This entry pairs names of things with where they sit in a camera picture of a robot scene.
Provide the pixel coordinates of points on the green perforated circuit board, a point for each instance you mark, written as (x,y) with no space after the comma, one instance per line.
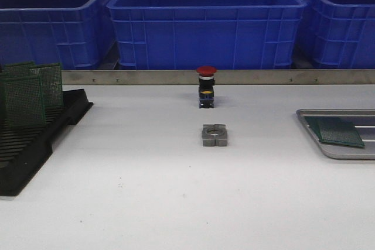
(312,125)

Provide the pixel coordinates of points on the green board rear right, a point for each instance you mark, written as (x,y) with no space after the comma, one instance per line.
(51,83)

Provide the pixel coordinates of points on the green board front upright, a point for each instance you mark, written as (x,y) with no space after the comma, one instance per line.
(24,103)

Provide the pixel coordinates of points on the black slotted board rack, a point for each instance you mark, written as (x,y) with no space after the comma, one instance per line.
(24,151)

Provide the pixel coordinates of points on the green board rear left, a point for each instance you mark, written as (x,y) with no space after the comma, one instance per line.
(18,69)

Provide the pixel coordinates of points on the silver metal tray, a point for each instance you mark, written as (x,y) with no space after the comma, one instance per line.
(363,121)

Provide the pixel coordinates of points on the green board far left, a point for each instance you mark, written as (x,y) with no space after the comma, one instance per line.
(4,75)

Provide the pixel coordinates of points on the red emergency stop button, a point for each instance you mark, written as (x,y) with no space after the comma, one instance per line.
(206,84)

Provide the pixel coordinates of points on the grey square metal block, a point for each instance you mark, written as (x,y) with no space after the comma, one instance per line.
(214,135)

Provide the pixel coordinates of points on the centre blue plastic crate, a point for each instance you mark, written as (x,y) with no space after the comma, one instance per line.
(187,34)

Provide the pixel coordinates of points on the blue plastic crate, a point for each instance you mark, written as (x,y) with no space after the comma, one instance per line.
(187,34)
(78,34)
(338,34)

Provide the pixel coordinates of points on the left blue plastic crate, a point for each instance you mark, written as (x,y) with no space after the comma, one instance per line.
(78,34)

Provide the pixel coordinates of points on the right blue plastic crate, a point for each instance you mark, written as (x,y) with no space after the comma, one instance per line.
(338,34)

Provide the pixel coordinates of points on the steel table edge rail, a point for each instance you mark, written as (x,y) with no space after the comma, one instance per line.
(222,77)

